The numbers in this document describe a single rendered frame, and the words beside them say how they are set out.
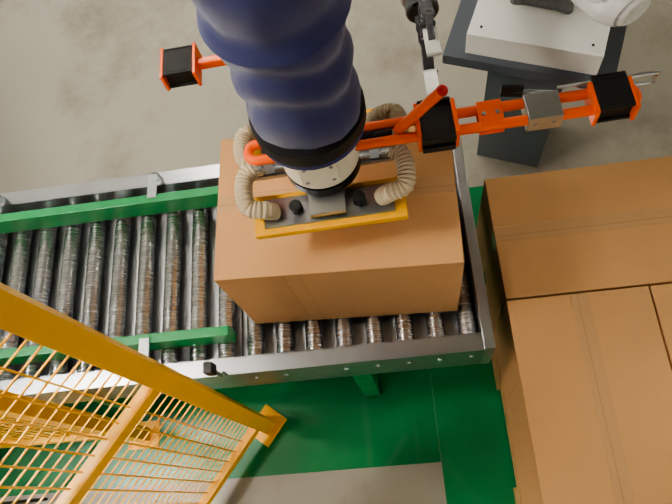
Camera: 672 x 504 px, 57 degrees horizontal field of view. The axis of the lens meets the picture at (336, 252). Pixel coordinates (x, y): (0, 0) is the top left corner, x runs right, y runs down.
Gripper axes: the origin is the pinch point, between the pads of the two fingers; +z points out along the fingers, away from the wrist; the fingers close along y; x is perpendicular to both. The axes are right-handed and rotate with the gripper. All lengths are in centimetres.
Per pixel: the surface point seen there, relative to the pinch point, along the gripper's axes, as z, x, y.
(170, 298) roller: 19, 85, 65
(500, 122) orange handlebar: 15.9, -11.1, -1.5
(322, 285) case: 33, 32, 34
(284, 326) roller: 33, 49, 65
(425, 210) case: 20.4, 4.8, 25.1
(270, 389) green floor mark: 41, 67, 120
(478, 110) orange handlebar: 12.3, -7.3, -1.5
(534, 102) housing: 12.5, -18.5, -1.6
